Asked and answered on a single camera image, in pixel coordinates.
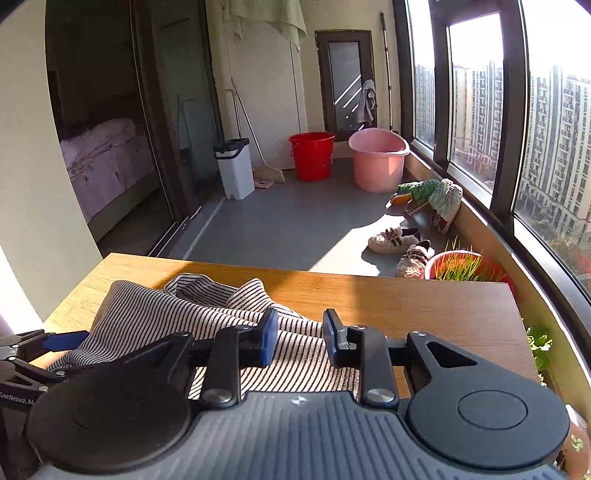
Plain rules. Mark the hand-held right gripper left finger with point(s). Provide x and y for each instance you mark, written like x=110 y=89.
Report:
x=268 y=337

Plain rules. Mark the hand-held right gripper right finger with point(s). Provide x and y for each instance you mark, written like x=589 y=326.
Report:
x=330 y=339

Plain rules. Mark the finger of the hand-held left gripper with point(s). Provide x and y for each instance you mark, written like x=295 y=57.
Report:
x=64 y=341
x=37 y=371

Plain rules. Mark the striped grey garment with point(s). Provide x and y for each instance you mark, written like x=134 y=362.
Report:
x=138 y=314

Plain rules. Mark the white fuzzy slipper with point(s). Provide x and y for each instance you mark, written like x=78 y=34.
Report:
x=392 y=241
x=415 y=261

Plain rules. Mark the red pot with grass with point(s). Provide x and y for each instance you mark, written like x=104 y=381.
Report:
x=461 y=267

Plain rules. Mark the broom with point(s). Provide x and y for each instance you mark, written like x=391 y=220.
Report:
x=270 y=174

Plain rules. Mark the white trash bin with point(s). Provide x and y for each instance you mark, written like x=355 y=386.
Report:
x=235 y=170

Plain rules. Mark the green white knitted slipper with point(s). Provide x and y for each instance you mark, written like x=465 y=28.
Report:
x=445 y=203

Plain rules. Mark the pink plastic basin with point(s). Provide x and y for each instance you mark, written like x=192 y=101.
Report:
x=378 y=166

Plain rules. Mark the red bucket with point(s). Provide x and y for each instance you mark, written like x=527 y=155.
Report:
x=311 y=157

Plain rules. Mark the bed with pink blanket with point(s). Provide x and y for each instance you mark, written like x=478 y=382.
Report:
x=106 y=161

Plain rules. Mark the green leafy plant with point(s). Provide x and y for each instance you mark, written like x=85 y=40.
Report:
x=540 y=346

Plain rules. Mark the dark sliding glass door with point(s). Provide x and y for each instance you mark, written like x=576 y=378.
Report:
x=184 y=115

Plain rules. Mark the grey hanging cloth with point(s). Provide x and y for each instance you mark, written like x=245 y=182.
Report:
x=368 y=104

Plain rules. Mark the white cabinet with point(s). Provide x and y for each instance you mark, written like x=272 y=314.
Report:
x=268 y=92

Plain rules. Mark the dark-framed glass door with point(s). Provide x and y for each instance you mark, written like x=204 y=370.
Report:
x=344 y=78

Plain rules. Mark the mop pole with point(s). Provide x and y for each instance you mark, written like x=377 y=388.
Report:
x=387 y=69

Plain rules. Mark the green hanging towel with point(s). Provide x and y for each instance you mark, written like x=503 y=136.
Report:
x=277 y=18

